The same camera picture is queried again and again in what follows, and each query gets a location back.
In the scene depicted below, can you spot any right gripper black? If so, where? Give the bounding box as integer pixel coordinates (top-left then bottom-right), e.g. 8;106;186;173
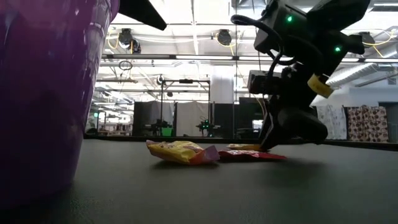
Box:
258;62;329;152

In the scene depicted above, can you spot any red Skittles candy pack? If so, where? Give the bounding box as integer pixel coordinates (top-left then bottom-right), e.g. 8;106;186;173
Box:
217;149;287;162

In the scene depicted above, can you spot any yellow Sour Patch candy pack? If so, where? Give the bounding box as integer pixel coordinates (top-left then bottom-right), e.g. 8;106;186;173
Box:
226;143;265;152
146;139;221;166

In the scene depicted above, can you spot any black screen on stand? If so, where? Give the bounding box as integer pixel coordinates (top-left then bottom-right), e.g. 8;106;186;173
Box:
238;96;269;139

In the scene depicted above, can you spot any white floral cloth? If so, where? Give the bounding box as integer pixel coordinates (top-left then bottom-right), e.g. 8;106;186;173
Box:
316;105;348;141

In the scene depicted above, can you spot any yellow tag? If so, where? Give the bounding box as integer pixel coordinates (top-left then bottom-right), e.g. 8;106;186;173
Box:
307;73;334;99

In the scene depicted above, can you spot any long ceiling light bar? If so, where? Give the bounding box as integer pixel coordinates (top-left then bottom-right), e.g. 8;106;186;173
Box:
101;54;398;63

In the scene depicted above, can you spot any white pillar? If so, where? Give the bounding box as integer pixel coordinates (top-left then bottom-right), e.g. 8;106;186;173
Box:
210;65;236;105

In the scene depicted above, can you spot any black robot with green light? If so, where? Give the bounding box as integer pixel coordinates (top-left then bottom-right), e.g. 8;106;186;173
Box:
195;118;222;138

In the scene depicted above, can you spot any brown dotted cloth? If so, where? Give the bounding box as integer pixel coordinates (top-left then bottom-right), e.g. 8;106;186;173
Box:
345;105;389;144

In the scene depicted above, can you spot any white curtain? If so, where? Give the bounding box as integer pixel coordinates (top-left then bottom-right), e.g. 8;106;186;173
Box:
175;101;210;137

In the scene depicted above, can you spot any grey cabinet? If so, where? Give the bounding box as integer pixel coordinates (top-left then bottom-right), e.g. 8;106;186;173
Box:
378;101;398;144

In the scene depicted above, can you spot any black curtain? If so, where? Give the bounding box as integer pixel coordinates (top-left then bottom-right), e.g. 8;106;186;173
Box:
132;101;175;137

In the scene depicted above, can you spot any purple plastic bucket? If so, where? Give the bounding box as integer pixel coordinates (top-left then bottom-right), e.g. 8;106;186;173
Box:
0;0;121;206

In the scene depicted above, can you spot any black cable loop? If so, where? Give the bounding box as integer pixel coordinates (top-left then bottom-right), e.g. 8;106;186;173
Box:
118;60;134;72

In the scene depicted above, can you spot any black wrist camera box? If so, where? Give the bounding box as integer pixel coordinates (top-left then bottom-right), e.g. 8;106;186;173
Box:
248;70;275;95

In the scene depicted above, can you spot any black gantry frame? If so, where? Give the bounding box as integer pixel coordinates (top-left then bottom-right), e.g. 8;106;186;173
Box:
160;79;212;138

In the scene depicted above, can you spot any thin black hanging cable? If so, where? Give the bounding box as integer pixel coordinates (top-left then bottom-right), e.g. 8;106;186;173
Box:
233;0;239;103

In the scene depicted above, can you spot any silver ventilation duct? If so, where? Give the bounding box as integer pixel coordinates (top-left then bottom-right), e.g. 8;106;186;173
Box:
325;51;398;94

